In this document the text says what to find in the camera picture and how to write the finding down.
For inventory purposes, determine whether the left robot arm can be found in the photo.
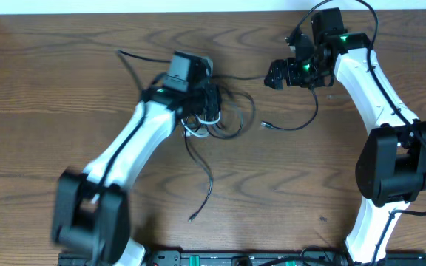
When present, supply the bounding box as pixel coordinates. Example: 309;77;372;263
51;51;221;265

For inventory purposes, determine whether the black USB cable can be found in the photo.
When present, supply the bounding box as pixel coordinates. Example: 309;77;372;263
181;73;268;223

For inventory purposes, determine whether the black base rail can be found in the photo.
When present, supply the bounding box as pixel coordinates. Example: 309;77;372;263
57;247;426;266

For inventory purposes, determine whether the white USB cable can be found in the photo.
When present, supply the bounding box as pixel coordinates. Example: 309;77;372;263
180;110;222;139

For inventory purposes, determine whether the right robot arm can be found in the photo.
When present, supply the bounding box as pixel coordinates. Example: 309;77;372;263
264;3;426;265

